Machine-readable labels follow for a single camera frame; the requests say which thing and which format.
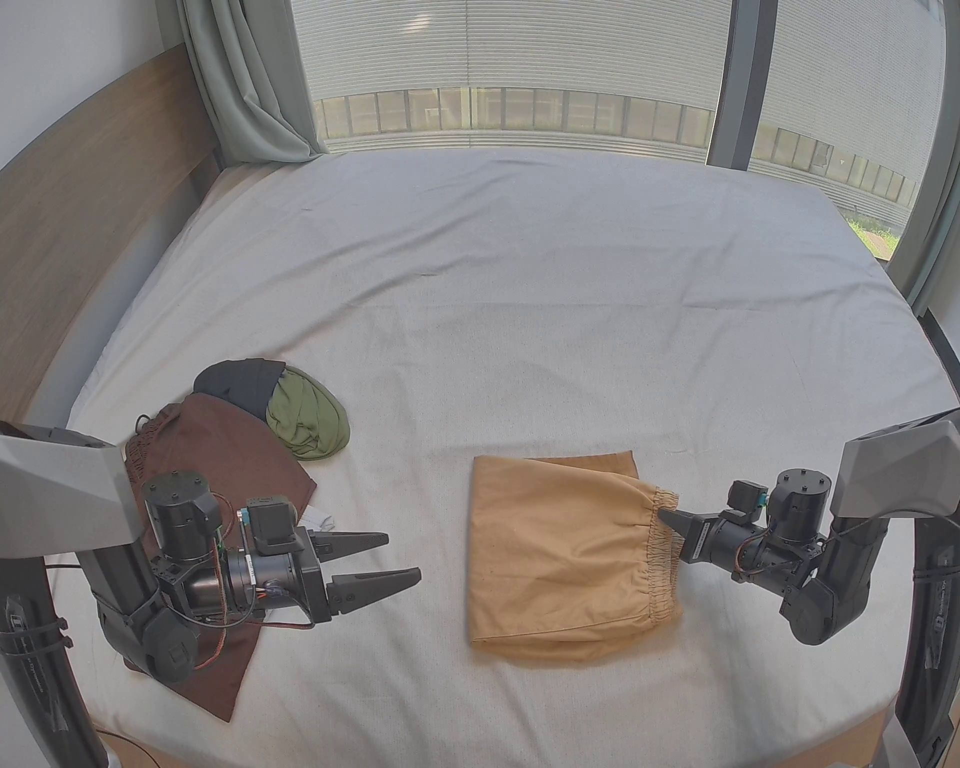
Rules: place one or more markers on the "window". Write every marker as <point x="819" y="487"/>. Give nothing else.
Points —
<point x="525" y="60"/>

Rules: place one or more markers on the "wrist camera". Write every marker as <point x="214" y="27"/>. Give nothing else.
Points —
<point x="746" y="495"/>
<point x="268" y="521"/>

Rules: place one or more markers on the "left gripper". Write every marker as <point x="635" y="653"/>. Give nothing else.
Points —
<point x="285" y="585"/>

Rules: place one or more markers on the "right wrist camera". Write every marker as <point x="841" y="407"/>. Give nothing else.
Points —
<point x="746" y="495"/>

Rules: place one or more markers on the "black garment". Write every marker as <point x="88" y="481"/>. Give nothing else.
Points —
<point x="232" y="386"/>

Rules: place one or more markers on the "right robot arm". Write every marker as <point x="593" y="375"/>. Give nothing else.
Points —
<point x="885" y="480"/>

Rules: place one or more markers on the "brown garment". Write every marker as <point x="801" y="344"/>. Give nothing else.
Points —
<point x="217" y="450"/>

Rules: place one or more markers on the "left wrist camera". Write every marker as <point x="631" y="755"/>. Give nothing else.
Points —
<point x="268" y="521"/>

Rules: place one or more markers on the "grey-green curtain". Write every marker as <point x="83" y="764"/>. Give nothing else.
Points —
<point x="937" y="247"/>
<point x="240" y="90"/>

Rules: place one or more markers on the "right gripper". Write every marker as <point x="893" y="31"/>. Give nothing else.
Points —
<point x="720" y="540"/>

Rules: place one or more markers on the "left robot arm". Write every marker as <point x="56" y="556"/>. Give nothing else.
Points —
<point x="52" y="487"/>

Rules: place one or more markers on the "green garment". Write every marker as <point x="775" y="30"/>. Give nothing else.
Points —
<point x="311" y="420"/>

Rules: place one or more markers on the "tan shorts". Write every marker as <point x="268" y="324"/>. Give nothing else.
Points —
<point x="562" y="555"/>

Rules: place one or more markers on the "bed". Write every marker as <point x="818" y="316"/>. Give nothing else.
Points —
<point x="562" y="300"/>

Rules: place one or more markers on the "white garment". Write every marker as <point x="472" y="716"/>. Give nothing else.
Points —
<point x="316" y="519"/>

